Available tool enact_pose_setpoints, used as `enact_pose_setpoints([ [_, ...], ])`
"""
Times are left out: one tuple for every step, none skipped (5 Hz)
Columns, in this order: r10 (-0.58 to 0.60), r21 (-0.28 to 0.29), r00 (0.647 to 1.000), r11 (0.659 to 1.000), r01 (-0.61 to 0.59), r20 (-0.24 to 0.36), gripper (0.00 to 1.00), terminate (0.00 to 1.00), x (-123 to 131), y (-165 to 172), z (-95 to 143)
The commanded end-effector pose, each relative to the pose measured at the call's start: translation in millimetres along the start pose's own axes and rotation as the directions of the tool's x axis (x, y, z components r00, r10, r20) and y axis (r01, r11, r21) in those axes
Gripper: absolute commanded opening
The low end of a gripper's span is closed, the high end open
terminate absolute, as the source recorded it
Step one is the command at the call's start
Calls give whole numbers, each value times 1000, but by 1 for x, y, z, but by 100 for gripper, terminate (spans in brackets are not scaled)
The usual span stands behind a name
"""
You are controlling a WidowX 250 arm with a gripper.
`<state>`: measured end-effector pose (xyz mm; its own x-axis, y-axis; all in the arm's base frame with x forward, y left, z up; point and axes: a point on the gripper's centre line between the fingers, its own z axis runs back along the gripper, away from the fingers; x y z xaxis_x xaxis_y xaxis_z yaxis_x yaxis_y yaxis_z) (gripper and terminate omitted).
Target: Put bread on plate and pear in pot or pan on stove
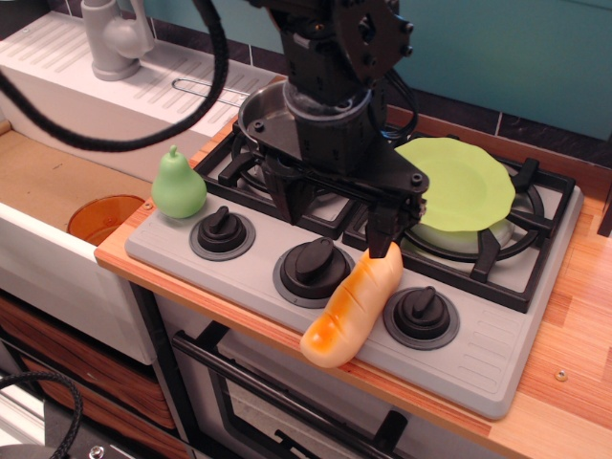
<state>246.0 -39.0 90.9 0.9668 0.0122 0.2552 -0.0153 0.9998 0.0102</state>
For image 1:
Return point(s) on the stainless steel pot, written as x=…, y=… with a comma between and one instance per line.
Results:
x=266, y=120

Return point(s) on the oven door with handle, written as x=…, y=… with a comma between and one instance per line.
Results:
x=281, y=408

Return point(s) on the white toy sink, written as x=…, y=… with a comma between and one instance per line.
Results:
x=51, y=63

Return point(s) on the black middle stove knob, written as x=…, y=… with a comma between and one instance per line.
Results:
x=308, y=274

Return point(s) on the orange plastic cup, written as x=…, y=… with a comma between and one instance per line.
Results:
x=96, y=220

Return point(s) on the black right stove knob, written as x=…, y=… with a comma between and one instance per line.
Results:
x=421, y=318

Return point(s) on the toy bread loaf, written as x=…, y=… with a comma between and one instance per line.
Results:
x=350, y=314

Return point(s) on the black right burner grate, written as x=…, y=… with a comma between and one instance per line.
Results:
x=505, y=273

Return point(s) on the wooden drawer fronts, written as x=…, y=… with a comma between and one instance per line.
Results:
x=119, y=394

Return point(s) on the black left burner grate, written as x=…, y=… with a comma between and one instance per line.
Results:
x=232, y=170

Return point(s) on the teal upper cabinet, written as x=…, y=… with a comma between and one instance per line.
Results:
x=546, y=61

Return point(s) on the black left stove knob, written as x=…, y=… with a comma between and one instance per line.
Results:
x=222, y=235

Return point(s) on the green toy pear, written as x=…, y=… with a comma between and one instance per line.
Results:
x=178, y=191

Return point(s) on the black burner grate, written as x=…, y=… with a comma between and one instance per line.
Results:
x=232, y=170
x=505, y=273

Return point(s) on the grey toy stove top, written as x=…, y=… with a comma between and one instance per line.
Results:
x=479, y=370

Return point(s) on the grey toy faucet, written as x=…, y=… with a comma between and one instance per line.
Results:
x=117, y=44

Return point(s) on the black stove knob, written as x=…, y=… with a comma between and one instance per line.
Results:
x=308, y=274
x=421, y=318
x=222, y=235

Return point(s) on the light green plate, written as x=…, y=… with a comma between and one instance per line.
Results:
x=469, y=190

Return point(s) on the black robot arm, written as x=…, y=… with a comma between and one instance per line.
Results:
x=337, y=49

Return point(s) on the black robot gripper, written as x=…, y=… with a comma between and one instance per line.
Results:
x=344, y=148

